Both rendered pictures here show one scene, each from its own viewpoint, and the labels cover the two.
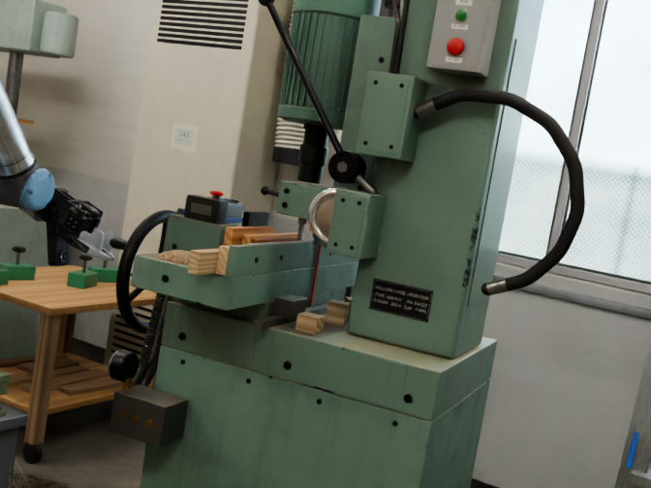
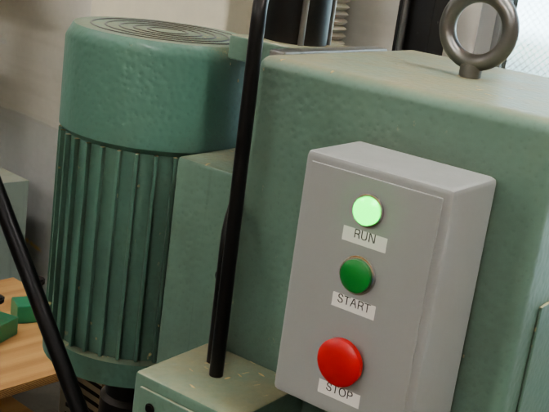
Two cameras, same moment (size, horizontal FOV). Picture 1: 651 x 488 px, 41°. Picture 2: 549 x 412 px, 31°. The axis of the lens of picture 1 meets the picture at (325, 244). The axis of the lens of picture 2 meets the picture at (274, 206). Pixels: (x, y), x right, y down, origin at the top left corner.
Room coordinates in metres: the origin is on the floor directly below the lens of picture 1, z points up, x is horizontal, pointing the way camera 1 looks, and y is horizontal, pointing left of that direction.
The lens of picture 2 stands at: (1.00, -0.22, 1.60)
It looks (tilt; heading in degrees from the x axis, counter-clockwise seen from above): 16 degrees down; 11
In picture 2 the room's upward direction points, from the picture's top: 8 degrees clockwise
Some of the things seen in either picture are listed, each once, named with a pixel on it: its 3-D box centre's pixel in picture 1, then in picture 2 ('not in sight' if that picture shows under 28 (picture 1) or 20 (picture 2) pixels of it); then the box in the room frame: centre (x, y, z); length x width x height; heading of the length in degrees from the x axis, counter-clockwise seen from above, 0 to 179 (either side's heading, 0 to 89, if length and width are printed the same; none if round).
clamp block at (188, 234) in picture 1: (208, 239); not in sight; (1.87, 0.25, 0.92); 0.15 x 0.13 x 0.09; 157
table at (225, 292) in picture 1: (239, 267); not in sight; (1.83, 0.17, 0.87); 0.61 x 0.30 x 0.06; 157
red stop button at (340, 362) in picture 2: (454, 46); (339, 362); (1.54, -0.17, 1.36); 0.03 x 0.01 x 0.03; 67
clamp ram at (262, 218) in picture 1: (241, 229); not in sight; (1.84, 0.18, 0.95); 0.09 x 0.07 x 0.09; 157
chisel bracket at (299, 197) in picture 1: (313, 205); not in sight; (1.82, 0.04, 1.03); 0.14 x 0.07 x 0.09; 67
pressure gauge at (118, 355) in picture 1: (124, 371); not in sight; (1.68, 0.35, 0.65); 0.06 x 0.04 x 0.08; 157
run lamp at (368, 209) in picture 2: not in sight; (366, 211); (1.55, -0.17, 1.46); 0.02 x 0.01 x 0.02; 67
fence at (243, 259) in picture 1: (304, 255); not in sight; (1.77, 0.04, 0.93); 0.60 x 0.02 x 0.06; 157
